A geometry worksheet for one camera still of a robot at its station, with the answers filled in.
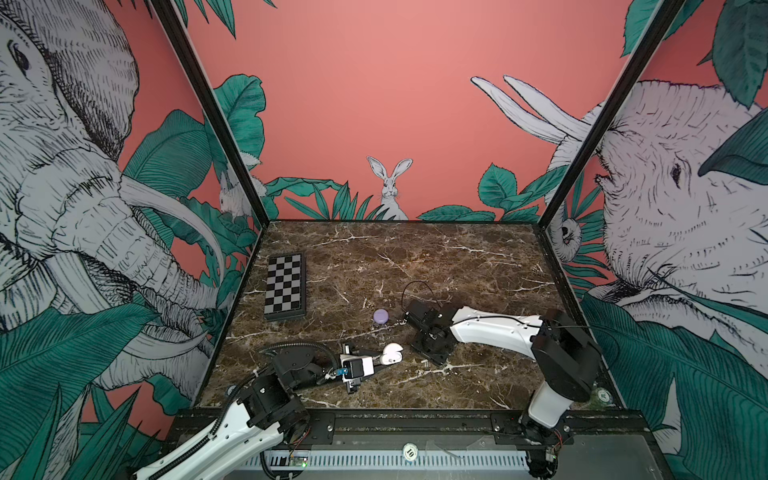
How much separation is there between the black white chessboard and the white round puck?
0.43 m

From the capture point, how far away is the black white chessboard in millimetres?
942

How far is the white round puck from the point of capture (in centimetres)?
61
